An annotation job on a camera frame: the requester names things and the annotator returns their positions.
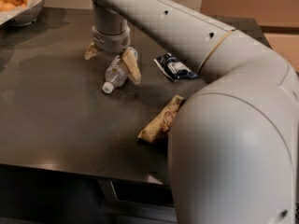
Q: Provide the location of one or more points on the metal fruit bowl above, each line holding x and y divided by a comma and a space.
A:
24, 16

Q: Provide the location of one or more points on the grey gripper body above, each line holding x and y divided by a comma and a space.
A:
111, 43

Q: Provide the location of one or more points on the white paper bowl liner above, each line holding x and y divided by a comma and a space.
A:
2, 14

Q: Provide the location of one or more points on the orange fruit bottom left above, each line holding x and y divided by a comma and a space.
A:
7, 7

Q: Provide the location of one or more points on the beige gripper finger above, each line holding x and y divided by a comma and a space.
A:
129, 58
92, 51

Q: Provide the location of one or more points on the crumpled blue white snack bag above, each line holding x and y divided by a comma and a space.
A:
172, 68

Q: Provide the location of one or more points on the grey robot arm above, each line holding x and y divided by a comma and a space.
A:
233, 146

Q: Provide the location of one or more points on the clear plastic water bottle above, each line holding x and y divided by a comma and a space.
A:
115, 76

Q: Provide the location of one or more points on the brown cream chip bag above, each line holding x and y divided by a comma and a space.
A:
160, 126

